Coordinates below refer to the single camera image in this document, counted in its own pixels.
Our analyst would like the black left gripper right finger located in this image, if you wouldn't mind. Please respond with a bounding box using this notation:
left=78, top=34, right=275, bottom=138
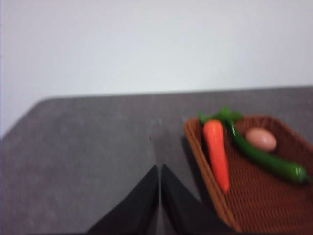
left=161, top=164, right=235, bottom=235

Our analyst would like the orange carrot with green leaves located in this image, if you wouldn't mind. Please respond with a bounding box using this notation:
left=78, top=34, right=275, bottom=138
left=198, top=106, right=243, bottom=194

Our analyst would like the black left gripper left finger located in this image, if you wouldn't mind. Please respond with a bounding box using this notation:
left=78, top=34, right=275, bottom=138
left=85, top=165, right=161, bottom=235

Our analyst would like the brown wicker basket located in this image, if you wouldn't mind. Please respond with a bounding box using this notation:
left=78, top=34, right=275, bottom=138
left=183, top=115, right=313, bottom=235

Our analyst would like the brown egg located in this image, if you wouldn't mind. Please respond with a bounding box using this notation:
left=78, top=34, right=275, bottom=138
left=246, top=127, right=277, bottom=152

